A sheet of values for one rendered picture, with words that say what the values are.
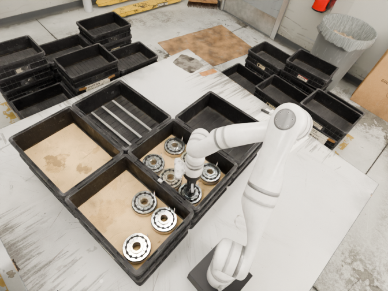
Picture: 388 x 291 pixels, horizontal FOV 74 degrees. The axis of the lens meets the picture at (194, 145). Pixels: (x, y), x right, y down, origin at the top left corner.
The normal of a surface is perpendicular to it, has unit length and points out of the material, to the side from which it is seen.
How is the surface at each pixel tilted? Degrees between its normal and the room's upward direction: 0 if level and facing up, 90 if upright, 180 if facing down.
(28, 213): 0
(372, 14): 90
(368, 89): 73
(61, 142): 0
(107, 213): 0
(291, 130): 50
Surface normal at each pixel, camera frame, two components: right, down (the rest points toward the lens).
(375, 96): -0.65, 0.31
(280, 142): -0.49, 0.04
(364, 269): 0.11, -0.61
